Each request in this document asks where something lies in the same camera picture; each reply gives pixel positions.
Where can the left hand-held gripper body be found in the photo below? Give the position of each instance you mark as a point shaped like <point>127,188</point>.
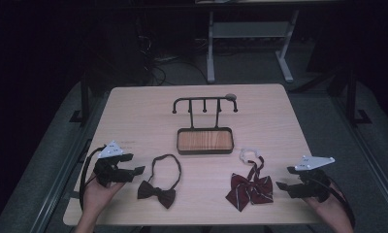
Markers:
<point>110,150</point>

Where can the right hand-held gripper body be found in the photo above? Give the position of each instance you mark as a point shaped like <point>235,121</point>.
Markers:
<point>313,163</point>

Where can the red striped bow tie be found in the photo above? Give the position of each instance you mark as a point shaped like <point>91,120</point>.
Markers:
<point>247,191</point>

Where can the person's right hand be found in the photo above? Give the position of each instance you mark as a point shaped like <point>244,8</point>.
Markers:
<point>328,208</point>

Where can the black bow tie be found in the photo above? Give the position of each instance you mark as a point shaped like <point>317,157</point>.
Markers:
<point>158,193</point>

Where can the black metal stand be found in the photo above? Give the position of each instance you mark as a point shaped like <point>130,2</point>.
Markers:
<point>352,93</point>
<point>84,97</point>

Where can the black hook rack wooden tray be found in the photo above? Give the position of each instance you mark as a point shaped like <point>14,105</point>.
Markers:
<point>205,140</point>

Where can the grey metal rail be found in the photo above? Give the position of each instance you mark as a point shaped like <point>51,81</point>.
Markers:
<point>370,155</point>
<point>62,174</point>

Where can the white metal desk frame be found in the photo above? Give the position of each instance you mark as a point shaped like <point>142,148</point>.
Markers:
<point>250,29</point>

